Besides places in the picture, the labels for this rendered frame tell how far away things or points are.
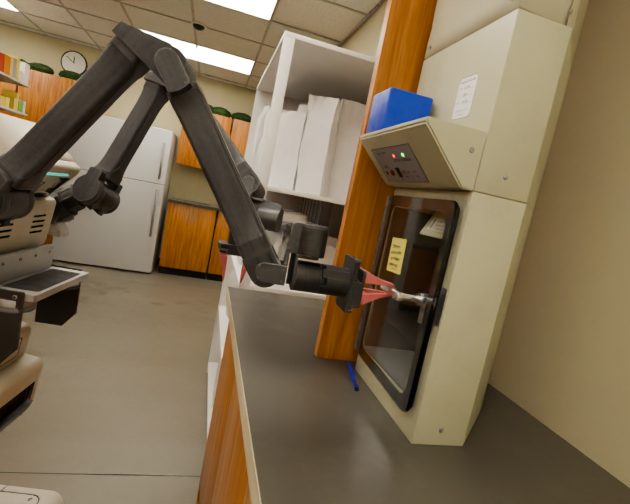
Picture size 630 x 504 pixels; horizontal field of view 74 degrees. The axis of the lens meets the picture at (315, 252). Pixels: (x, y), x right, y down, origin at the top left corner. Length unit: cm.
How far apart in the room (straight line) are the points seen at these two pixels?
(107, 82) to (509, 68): 67
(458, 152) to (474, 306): 27
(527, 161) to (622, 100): 44
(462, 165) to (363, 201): 38
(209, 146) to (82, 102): 22
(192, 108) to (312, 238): 30
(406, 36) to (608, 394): 92
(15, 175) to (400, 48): 86
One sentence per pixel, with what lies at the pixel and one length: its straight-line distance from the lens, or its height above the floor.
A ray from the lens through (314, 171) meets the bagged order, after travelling 198.
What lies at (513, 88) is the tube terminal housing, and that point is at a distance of 82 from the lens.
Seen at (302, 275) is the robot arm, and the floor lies 121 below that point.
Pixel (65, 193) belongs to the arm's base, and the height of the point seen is 123.
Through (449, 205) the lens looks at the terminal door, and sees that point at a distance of 78.
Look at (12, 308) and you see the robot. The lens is 105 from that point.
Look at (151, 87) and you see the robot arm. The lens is 135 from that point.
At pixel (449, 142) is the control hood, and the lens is 75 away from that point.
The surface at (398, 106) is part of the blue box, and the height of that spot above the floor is 156.
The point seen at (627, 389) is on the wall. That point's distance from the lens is 108.
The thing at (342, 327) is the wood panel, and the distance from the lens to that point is 113.
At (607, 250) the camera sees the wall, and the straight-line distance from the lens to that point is 113.
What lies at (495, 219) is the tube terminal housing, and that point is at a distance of 80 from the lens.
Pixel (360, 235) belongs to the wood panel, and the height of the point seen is 128.
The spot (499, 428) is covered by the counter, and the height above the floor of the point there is 94.
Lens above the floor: 134
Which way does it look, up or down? 7 degrees down
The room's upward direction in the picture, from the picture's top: 11 degrees clockwise
